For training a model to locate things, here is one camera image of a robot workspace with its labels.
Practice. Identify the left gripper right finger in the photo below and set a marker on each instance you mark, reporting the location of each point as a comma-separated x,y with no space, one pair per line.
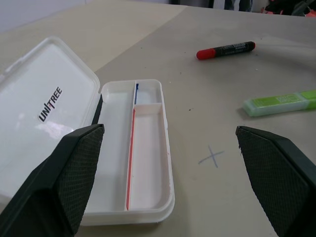
284,187

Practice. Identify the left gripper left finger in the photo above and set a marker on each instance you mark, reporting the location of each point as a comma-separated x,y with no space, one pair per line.
49,187

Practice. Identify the black marker with red cap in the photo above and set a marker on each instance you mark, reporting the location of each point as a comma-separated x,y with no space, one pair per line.
229,49

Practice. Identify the white Unitree pencil case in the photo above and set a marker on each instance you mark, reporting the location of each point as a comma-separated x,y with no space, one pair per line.
148,160

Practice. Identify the dark background furniture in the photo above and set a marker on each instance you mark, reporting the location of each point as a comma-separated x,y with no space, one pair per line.
243,4

